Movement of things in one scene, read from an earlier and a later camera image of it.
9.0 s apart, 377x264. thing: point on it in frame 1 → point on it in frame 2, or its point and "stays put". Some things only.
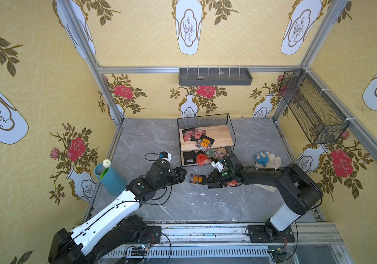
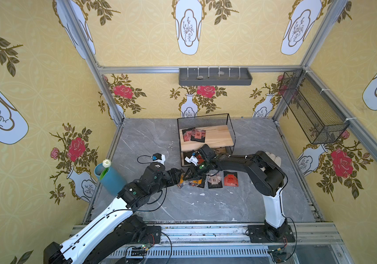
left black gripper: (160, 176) stays put
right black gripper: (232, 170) → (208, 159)
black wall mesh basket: (311, 108) stays put
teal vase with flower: (111, 180) stays put
